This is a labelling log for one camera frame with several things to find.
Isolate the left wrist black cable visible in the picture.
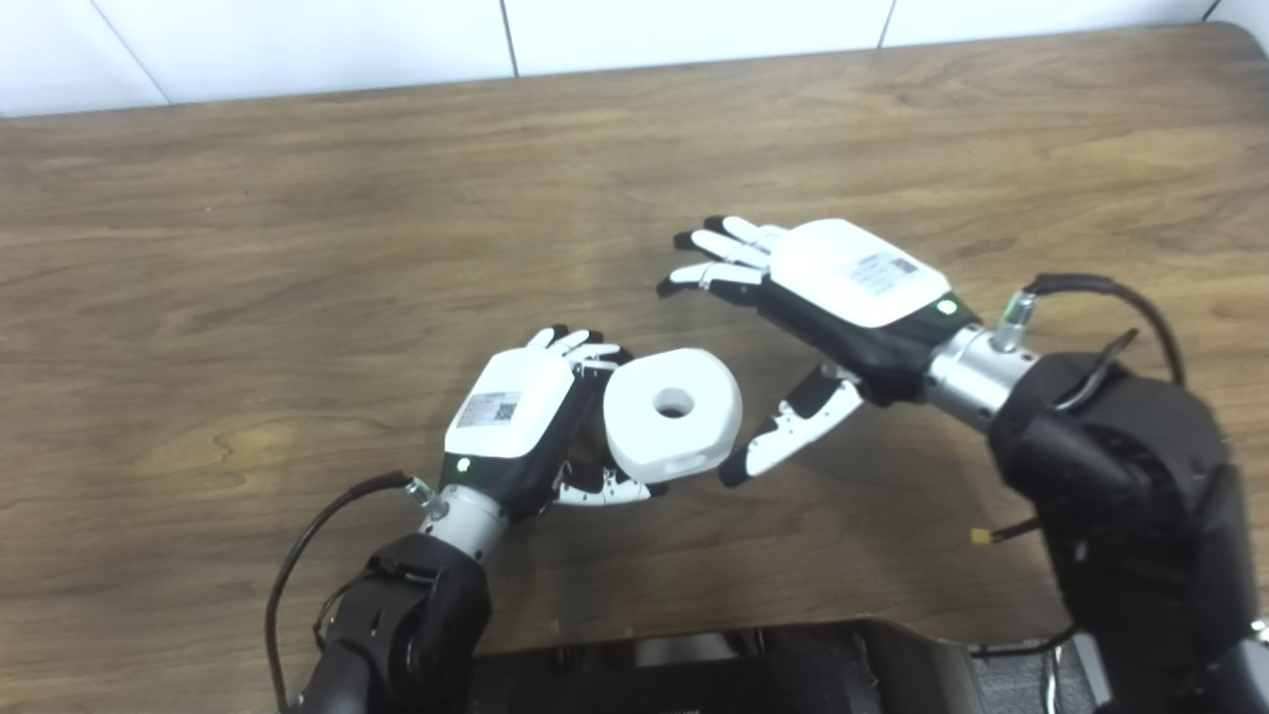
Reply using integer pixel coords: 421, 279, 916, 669
265, 471, 437, 714

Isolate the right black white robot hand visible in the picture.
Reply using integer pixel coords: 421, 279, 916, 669
656, 215, 982, 489

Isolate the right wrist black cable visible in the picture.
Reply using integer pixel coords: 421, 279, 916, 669
991, 274, 1188, 388

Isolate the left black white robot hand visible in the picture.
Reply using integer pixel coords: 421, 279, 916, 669
436, 325, 667, 517

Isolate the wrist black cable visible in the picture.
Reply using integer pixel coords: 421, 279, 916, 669
991, 274, 1188, 388
265, 471, 437, 714

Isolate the round white piece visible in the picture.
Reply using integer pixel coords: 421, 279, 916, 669
603, 347, 744, 485

